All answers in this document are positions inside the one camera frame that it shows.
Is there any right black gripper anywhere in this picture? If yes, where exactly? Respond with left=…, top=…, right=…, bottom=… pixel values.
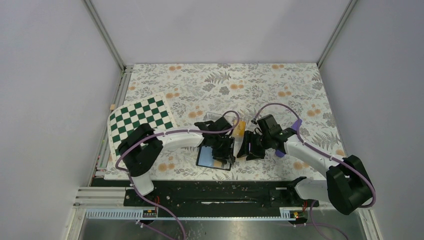
left=236, top=129, right=272, bottom=161

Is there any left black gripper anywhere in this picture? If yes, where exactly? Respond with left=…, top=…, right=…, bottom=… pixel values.
left=211, top=135, right=235, bottom=165

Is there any black leather card holder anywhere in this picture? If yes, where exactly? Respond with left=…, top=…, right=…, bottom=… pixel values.
left=195, top=146, right=232, bottom=171

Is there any clear plastic box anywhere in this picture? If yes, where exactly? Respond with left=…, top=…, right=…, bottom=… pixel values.
left=203, top=111, right=248, bottom=141

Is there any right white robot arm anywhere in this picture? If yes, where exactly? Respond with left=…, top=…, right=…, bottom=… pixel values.
left=237, top=114, right=375, bottom=215

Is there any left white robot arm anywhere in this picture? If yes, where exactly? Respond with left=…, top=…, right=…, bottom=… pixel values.
left=117, top=116, right=236, bottom=206

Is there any purple cylindrical marker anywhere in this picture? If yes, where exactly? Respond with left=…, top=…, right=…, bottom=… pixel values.
left=274, top=119, right=303, bottom=158

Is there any floral table mat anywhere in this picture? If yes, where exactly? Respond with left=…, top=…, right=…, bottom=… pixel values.
left=104, top=63, right=345, bottom=181

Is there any green white checkered board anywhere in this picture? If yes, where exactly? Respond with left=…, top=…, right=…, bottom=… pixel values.
left=107, top=92, right=177, bottom=161

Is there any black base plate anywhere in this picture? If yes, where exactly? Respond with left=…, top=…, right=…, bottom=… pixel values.
left=91, top=178, right=319, bottom=215

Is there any white slotted cable duct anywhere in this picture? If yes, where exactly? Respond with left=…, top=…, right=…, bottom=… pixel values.
left=85, top=204, right=296, bottom=221

